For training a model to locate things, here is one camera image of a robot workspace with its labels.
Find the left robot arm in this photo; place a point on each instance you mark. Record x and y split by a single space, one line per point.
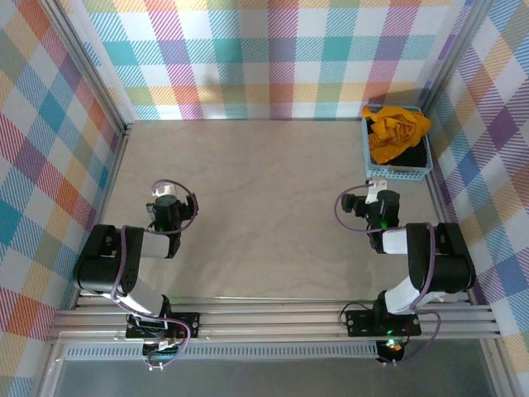
103 264

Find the orange t-shirt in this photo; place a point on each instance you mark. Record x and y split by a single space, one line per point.
396 130

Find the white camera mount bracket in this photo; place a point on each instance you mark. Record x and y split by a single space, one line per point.
164 189
375 189

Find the aluminium frame post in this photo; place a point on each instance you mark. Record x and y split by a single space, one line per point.
89 70
452 54

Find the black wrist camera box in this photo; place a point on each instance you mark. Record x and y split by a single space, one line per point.
191 205
353 203

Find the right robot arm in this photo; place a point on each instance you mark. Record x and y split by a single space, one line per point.
446 264

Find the blue plastic basket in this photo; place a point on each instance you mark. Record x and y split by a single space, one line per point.
407 175

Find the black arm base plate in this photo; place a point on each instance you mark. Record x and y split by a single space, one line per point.
188 324
359 322

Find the black t-shirt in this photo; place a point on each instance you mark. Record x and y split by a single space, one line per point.
413 159

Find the small electronics board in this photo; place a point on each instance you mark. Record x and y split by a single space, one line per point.
392 348
161 351

